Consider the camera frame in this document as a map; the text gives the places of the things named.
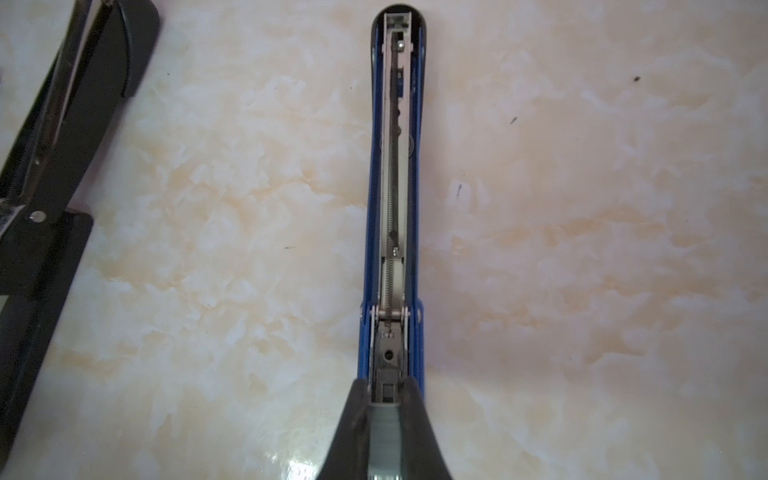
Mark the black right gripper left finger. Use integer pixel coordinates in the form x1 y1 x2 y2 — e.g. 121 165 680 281
316 379 371 480

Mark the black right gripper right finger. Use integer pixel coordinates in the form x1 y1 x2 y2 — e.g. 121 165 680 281
399 377 452 480

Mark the silver staple strip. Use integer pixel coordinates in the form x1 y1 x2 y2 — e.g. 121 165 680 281
367 404 402 480

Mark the blue long stapler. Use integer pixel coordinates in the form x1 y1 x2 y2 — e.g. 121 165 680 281
357 4 427 404

